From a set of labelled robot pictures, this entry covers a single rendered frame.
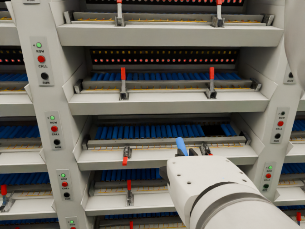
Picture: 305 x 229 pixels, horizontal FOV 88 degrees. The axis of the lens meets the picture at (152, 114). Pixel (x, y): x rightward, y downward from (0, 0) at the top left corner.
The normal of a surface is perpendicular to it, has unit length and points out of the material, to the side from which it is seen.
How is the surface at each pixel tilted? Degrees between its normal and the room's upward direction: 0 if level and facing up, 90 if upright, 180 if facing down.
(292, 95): 90
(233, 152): 21
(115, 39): 111
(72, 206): 90
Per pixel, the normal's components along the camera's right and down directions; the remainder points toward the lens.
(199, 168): -0.01, -0.99
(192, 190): -0.17, -0.95
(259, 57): -1.00, 0.02
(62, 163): 0.06, 0.28
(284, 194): 0.02, -0.79
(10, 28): 0.05, 0.61
